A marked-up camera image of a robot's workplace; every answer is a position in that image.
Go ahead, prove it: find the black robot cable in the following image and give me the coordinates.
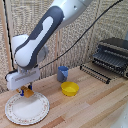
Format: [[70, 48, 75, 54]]
[[39, 0, 123, 70]]

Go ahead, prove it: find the yellow plastic bowl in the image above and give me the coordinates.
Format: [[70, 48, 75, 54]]
[[60, 81, 80, 97]]

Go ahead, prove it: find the black wire oven rack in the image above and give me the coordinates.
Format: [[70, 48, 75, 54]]
[[79, 63, 112, 85]]

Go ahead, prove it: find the black toaster oven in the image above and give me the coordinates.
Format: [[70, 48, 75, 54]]
[[91, 37, 128, 79]]

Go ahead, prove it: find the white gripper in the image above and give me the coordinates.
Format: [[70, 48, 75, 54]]
[[5, 66, 41, 97]]

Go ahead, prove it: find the blue plastic cup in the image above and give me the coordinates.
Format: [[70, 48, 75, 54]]
[[57, 65, 70, 83]]

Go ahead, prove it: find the white floral rim plate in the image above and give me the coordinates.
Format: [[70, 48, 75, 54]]
[[4, 91, 51, 126]]

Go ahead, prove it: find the orange sponge block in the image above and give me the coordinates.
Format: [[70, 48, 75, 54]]
[[20, 86, 35, 99]]

